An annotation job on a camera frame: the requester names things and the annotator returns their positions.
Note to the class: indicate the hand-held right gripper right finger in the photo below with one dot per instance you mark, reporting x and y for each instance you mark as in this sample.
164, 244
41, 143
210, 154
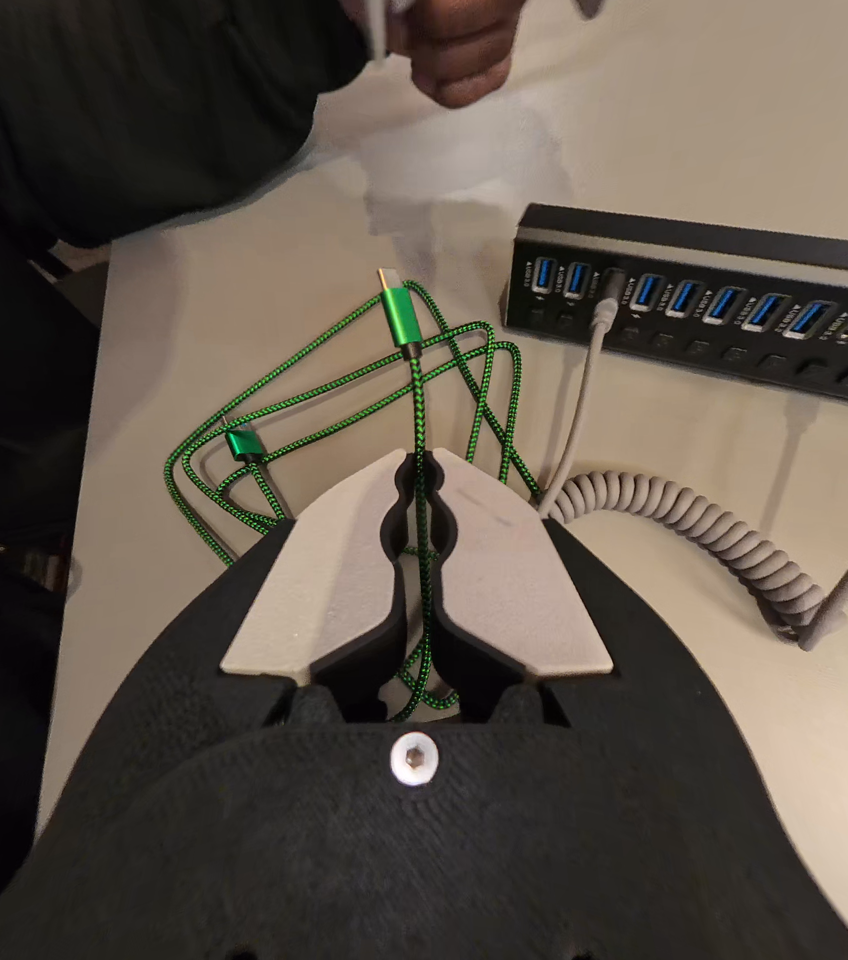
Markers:
521, 592

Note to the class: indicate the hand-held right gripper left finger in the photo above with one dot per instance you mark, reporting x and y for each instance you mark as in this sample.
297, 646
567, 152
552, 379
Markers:
311, 592

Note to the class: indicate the black USB hub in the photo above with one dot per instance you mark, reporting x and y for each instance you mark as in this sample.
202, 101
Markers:
693, 232

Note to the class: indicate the person's left hand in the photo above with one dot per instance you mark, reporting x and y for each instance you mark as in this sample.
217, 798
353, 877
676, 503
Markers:
461, 52

